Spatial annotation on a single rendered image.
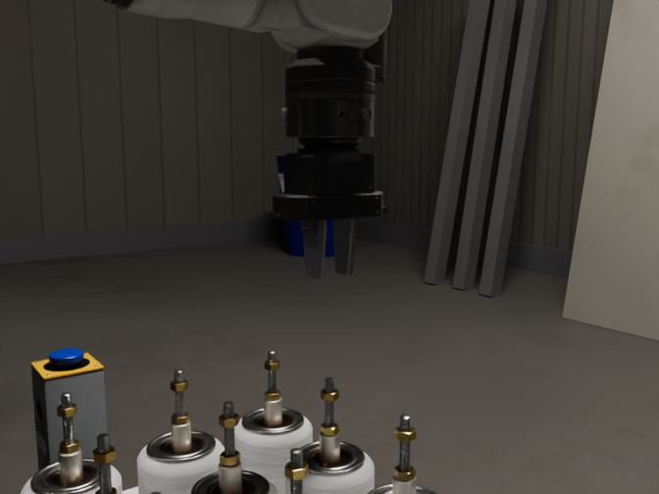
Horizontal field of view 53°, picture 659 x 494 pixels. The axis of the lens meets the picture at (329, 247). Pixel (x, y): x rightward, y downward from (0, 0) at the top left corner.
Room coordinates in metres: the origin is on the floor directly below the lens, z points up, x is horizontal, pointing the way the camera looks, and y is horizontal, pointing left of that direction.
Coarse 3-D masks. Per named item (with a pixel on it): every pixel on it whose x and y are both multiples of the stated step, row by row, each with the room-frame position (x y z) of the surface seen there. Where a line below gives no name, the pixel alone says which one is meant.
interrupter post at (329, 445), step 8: (320, 432) 0.67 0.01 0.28; (320, 440) 0.66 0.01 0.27; (328, 440) 0.66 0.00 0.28; (336, 440) 0.66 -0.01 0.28; (320, 448) 0.66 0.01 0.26; (328, 448) 0.66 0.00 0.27; (336, 448) 0.66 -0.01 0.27; (320, 456) 0.66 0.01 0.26; (328, 456) 0.66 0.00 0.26; (336, 456) 0.66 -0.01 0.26
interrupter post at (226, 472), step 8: (240, 464) 0.60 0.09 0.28; (224, 472) 0.59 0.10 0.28; (232, 472) 0.59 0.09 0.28; (240, 472) 0.59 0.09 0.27; (224, 480) 0.59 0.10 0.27; (232, 480) 0.59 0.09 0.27; (240, 480) 0.59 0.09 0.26; (224, 488) 0.59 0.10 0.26; (232, 488) 0.59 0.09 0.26; (240, 488) 0.59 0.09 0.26
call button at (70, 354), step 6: (72, 348) 0.81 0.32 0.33; (54, 354) 0.78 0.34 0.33; (60, 354) 0.78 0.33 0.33; (66, 354) 0.78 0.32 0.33; (72, 354) 0.78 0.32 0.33; (78, 354) 0.78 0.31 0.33; (54, 360) 0.77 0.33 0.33; (60, 360) 0.77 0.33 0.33; (66, 360) 0.77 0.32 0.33; (72, 360) 0.77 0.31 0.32; (78, 360) 0.78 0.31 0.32; (54, 366) 0.78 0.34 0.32; (60, 366) 0.77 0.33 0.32; (66, 366) 0.77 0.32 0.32; (72, 366) 0.78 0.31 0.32
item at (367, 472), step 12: (360, 468) 0.65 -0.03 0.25; (372, 468) 0.66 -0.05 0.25; (288, 480) 0.65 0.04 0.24; (312, 480) 0.63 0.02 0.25; (324, 480) 0.62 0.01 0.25; (336, 480) 0.62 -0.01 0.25; (348, 480) 0.63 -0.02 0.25; (360, 480) 0.63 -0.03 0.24; (372, 480) 0.65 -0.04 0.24; (288, 492) 0.64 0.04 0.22; (312, 492) 0.62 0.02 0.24; (324, 492) 0.62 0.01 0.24; (336, 492) 0.62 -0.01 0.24; (348, 492) 0.62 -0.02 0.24; (360, 492) 0.63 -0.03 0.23
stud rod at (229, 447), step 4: (224, 404) 0.60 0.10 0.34; (228, 404) 0.59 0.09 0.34; (232, 404) 0.60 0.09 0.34; (224, 408) 0.60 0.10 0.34; (228, 408) 0.59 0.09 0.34; (232, 408) 0.60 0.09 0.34; (224, 412) 0.59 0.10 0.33; (228, 412) 0.59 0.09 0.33; (232, 412) 0.60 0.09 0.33; (224, 416) 0.60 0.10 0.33; (228, 416) 0.59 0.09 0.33; (232, 416) 0.60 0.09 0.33; (228, 428) 0.59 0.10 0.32; (232, 428) 0.60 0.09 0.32; (228, 432) 0.59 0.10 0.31; (232, 432) 0.59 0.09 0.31; (228, 436) 0.59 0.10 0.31; (232, 436) 0.60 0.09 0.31; (228, 440) 0.59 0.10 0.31; (232, 440) 0.59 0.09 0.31; (228, 444) 0.59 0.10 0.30; (232, 444) 0.59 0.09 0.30; (228, 448) 0.59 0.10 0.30; (232, 448) 0.60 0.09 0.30; (228, 452) 0.59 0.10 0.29; (232, 452) 0.59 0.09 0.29
